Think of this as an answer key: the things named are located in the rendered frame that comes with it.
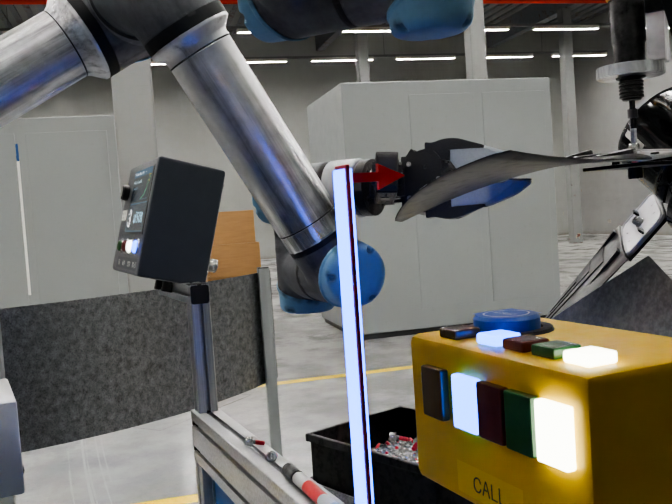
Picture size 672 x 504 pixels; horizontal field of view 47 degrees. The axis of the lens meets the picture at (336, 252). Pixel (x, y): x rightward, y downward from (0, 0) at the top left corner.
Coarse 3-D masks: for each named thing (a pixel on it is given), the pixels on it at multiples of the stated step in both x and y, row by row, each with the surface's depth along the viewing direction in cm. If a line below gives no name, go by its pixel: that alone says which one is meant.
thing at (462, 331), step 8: (440, 328) 46; (448, 328) 46; (456, 328) 46; (464, 328) 45; (472, 328) 45; (440, 336) 46; (448, 336) 46; (456, 336) 45; (464, 336) 45; (472, 336) 45
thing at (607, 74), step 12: (648, 0) 80; (660, 0) 80; (648, 12) 81; (660, 12) 80; (648, 24) 81; (660, 24) 80; (648, 36) 81; (660, 36) 81; (648, 48) 81; (660, 48) 81; (636, 60) 80; (648, 60) 80; (660, 60) 81; (600, 72) 83; (612, 72) 82; (624, 72) 81; (636, 72) 81; (648, 72) 81; (660, 72) 82
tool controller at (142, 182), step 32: (160, 160) 120; (128, 192) 139; (160, 192) 120; (192, 192) 122; (160, 224) 120; (192, 224) 122; (128, 256) 129; (160, 256) 120; (192, 256) 123; (160, 288) 133
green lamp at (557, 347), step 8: (536, 344) 39; (544, 344) 39; (552, 344) 39; (560, 344) 39; (568, 344) 38; (576, 344) 38; (536, 352) 39; (544, 352) 38; (552, 352) 38; (560, 352) 38
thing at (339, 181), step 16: (336, 176) 70; (336, 192) 71; (336, 208) 71; (336, 224) 71; (352, 288) 70; (352, 304) 70; (352, 320) 70; (352, 336) 70; (352, 352) 70; (352, 368) 71; (352, 384) 71; (352, 400) 71; (352, 416) 71; (352, 432) 72; (352, 448) 72
